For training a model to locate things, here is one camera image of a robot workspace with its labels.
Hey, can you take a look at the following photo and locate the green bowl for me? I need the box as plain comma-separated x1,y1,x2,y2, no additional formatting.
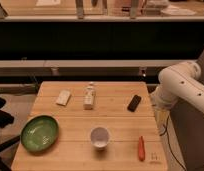
20,115,59,153

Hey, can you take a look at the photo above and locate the white paper cup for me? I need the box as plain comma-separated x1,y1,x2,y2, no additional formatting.
90,127,110,150

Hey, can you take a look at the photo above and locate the upper wooden shelf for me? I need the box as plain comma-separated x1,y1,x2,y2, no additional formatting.
0,0,204,22

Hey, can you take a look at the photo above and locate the black rectangular phone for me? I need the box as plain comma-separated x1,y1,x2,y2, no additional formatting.
127,95,141,112

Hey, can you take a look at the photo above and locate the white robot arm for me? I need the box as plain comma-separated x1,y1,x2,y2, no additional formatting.
150,61,204,114

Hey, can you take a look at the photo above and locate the orange carrot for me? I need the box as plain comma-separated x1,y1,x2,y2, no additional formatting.
138,136,145,161

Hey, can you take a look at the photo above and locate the white sponge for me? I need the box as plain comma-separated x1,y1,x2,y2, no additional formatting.
56,90,71,106

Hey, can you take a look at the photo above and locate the black cable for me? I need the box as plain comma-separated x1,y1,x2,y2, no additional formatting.
160,114,188,171

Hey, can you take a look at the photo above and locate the black chair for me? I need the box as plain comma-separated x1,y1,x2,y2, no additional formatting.
0,93,22,171

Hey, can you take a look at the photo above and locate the lower metal shelf rail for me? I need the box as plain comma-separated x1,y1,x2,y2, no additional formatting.
0,59,198,78

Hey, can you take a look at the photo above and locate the white plastic bottle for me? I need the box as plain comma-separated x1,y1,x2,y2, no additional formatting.
83,82,96,110

